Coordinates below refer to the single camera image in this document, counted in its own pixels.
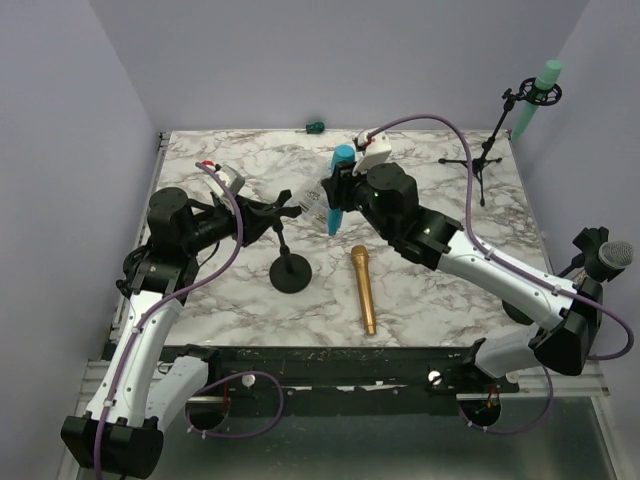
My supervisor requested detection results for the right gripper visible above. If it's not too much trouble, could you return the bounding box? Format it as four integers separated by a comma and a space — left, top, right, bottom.
322, 154, 393, 241

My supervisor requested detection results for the blue microphone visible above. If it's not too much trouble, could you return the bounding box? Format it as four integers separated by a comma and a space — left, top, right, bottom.
327, 145, 355, 236

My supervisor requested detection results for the black blue-microphone desk stand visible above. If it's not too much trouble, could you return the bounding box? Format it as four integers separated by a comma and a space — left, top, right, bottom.
269, 217, 312, 294

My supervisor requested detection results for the black shock mount desk stand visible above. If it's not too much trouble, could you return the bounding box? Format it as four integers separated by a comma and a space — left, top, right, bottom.
115, 245, 147, 299

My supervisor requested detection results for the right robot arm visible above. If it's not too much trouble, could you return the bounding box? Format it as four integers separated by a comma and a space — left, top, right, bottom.
321, 162, 601, 392

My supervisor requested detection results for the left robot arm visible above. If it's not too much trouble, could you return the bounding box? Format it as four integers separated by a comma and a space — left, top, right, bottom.
61, 187, 301, 479

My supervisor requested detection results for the gold microphone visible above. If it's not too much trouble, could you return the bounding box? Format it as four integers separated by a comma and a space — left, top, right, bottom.
351, 245, 377, 336

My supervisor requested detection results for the black tripod microphone stand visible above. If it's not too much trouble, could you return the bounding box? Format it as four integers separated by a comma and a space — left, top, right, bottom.
438, 76, 563, 208

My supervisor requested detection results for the mint green microphone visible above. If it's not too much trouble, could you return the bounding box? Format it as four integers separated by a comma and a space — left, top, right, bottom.
511, 59, 564, 141

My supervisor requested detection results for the black stand holding silver microphone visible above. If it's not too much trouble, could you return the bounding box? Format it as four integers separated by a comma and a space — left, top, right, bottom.
557, 226, 615, 282

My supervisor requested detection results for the silver mesh head microphone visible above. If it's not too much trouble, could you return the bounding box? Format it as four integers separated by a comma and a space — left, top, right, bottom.
599, 240, 635, 280

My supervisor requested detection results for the clear plastic packet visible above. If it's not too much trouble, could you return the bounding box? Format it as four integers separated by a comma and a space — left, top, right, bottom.
293, 179, 329, 223

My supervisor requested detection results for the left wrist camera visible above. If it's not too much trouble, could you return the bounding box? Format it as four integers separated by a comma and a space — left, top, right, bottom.
205, 164, 245, 202

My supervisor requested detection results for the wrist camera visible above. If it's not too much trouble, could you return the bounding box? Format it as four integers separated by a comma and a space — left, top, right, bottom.
205, 164, 245, 202
353, 131, 392, 175

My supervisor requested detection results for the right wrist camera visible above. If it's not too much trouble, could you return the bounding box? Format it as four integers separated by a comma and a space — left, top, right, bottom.
353, 131, 392, 175

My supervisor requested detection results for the green handled screwdriver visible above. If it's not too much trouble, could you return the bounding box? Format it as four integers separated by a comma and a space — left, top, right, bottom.
302, 121, 326, 135

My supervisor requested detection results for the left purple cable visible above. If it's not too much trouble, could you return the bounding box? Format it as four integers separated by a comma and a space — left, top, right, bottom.
93, 159, 286, 480

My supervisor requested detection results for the aluminium frame rail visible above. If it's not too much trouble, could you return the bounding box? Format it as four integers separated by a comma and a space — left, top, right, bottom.
77, 361, 610, 402

